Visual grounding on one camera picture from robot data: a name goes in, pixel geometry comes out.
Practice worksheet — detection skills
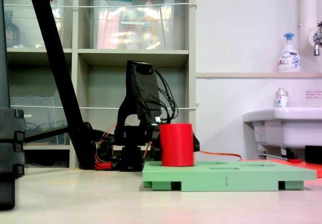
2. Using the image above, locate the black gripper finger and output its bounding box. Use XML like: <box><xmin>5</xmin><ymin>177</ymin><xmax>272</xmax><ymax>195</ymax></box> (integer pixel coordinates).
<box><xmin>192</xmin><ymin>132</ymin><xmax>200</xmax><ymax>153</ymax></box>
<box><xmin>150</xmin><ymin>145</ymin><xmax>162</xmax><ymax>163</ymax></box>

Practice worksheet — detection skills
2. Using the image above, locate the red cylinder block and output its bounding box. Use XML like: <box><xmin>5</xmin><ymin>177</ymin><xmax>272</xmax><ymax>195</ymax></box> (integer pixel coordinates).
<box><xmin>159</xmin><ymin>123</ymin><xmax>195</xmax><ymax>167</ymax></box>

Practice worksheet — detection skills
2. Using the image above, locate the black block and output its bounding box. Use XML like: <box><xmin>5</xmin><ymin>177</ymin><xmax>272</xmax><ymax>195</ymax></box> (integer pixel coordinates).
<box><xmin>304</xmin><ymin>145</ymin><xmax>322</xmax><ymax>164</ymax></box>

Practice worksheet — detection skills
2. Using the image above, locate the green shape sorting board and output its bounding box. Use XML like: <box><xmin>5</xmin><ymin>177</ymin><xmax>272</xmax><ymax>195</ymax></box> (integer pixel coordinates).
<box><xmin>142</xmin><ymin>160</ymin><xmax>317</xmax><ymax>192</ymax></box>

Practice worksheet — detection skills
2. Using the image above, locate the beige shelf unit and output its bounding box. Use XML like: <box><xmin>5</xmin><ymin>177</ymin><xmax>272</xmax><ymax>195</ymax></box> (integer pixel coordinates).
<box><xmin>2</xmin><ymin>0</ymin><xmax>197</xmax><ymax>168</ymax></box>

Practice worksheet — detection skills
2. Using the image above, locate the small clear bottle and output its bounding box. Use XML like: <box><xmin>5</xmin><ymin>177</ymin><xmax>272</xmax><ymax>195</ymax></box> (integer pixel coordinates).
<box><xmin>275</xmin><ymin>87</ymin><xmax>289</xmax><ymax>108</ymax></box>

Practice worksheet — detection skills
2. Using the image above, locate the white sink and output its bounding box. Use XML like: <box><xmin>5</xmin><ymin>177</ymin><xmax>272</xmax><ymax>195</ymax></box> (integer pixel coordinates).
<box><xmin>243</xmin><ymin>107</ymin><xmax>322</xmax><ymax>149</ymax></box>

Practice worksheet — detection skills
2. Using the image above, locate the large clear plastic bin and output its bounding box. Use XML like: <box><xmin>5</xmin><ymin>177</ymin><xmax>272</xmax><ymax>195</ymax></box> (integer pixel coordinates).
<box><xmin>93</xmin><ymin>0</ymin><xmax>177</xmax><ymax>50</ymax></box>

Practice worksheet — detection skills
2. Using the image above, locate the yellow label bottle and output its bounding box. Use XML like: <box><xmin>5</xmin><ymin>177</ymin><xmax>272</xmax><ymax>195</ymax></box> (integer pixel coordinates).
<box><xmin>141</xmin><ymin>0</ymin><xmax>158</xmax><ymax>50</ymax></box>

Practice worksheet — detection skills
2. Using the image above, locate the black tripod brace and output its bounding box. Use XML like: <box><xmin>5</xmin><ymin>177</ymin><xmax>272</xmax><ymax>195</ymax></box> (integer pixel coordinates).
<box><xmin>24</xmin><ymin>124</ymin><xmax>70</xmax><ymax>144</ymax></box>

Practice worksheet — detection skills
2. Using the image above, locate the pink pouch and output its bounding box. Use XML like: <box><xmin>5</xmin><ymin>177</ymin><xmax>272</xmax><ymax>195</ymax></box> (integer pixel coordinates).
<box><xmin>97</xmin><ymin>10</ymin><xmax>121</xmax><ymax>50</ymax></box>

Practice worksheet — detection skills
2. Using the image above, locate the low clear plastic box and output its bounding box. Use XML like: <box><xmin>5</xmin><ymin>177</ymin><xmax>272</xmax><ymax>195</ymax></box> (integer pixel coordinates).
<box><xmin>10</xmin><ymin>97</ymin><xmax>70</xmax><ymax>145</ymax></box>

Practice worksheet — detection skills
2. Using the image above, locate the white pump soap bottle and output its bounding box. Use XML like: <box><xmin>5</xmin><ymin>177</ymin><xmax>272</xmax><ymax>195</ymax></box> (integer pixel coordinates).
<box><xmin>277</xmin><ymin>32</ymin><xmax>302</xmax><ymax>73</ymax></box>

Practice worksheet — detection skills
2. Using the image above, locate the narrow clear plastic bin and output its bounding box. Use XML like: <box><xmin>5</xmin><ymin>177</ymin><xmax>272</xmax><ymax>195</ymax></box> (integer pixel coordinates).
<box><xmin>50</xmin><ymin>0</ymin><xmax>73</xmax><ymax>49</ymax></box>

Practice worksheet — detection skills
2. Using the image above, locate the metal faucet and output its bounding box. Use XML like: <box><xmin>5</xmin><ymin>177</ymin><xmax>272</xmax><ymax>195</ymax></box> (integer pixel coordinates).
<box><xmin>308</xmin><ymin>21</ymin><xmax>322</xmax><ymax>57</ymax></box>

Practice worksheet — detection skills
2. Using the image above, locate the dark glass bottle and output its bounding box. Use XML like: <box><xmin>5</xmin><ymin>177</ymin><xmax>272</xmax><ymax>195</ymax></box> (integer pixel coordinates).
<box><xmin>4</xmin><ymin>10</ymin><xmax>21</xmax><ymax>48</ymax></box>

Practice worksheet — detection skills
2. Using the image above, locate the orange looping wire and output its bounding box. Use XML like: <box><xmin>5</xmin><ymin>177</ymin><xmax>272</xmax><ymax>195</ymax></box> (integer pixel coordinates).
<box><xmin>199</xmin><ymin>150</ymin><xmax>243</xmax><ymax>161</ymax></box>

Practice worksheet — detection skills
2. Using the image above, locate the black servo cable loop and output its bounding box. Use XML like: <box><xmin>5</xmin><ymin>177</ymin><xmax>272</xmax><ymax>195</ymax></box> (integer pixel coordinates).
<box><xmin>153</xmin><ymin>69</ymin><xmax>179</xmax><ymax>125</ymax></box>

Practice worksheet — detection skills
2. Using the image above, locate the red printed wall label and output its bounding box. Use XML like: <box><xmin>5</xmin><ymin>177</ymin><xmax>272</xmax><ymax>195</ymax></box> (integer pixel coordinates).
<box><xmin>305</xmin><ymin>90</ymin><xmax>322</xmax><ymax>100</ymax></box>

